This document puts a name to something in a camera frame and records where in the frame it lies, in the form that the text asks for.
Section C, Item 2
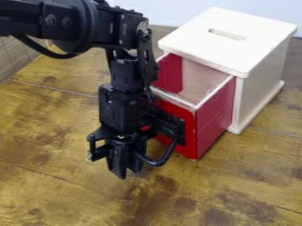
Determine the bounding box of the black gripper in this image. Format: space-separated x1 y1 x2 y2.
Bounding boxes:
87 84 146 179

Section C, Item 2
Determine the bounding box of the black metal drawer handle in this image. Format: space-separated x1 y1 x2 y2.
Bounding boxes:
138 114 186 167

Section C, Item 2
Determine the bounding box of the red drawer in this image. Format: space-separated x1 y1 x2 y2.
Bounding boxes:
151 54 236 160

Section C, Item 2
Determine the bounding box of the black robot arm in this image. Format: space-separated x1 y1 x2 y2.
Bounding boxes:
0 0 158 179

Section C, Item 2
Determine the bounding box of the white wooden box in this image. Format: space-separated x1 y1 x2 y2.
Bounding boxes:
158 7 297 134

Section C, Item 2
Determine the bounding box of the black cable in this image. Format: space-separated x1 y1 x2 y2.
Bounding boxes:
13 34 77 60

